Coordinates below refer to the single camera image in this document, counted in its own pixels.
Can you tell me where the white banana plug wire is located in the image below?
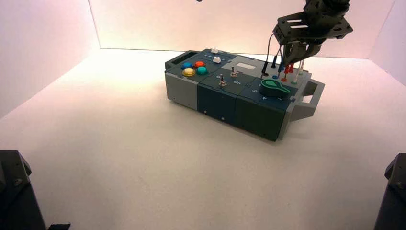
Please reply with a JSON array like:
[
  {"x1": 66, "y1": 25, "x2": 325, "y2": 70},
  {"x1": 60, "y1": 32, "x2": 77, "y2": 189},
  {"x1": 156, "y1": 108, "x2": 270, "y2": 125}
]
[{"x1": 291, "y1": 59, "x2": 305, "y2": 85}]

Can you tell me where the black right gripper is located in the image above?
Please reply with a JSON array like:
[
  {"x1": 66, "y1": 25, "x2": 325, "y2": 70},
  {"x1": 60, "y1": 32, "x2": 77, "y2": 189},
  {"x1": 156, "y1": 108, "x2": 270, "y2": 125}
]
[{"x1": 273, "y1": 0, "x2": 353, "y2": 66}]

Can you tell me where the teal and grey task box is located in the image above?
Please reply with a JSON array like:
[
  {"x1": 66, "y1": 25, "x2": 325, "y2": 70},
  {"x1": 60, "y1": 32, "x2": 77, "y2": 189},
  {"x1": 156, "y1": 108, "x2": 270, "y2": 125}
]
[{"x1": 164, "y1": 48, "x2": 326, "y2": 142}]

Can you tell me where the red banana plug wire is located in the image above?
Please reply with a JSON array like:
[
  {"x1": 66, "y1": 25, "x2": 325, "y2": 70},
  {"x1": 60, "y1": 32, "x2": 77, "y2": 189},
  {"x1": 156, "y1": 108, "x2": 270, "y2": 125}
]
[{"x1": 282, "y1": 63, "x2": 295, "y2": 82}]

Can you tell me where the green rotary selector knob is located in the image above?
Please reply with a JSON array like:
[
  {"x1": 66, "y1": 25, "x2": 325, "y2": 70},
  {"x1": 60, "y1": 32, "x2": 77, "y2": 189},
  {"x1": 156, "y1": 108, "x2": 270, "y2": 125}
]
[{"x1": 259, "y1": 79, "x2": 291, "y2": 98}]

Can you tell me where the black banana plug wire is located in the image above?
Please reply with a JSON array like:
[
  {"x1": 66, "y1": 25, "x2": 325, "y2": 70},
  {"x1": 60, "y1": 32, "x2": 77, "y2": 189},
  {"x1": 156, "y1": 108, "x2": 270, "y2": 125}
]
[{"x1": 261, "y1": 32, "x2": 283, "y2": 79}]

